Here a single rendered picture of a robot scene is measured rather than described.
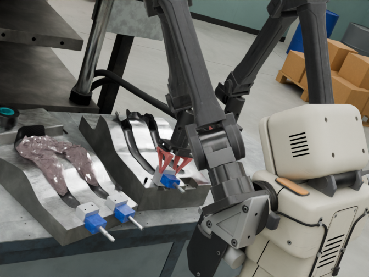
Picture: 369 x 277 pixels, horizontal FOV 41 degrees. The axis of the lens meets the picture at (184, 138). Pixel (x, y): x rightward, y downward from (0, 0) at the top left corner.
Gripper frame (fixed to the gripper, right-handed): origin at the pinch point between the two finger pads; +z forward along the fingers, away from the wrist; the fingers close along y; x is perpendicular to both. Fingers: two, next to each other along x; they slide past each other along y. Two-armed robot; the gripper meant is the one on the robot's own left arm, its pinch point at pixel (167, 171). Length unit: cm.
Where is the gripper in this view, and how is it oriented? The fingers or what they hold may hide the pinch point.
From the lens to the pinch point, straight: 150.7
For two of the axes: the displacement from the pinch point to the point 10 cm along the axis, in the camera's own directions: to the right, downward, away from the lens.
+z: -3.5, 9.1, 2.1
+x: 5.5, 3.8, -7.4
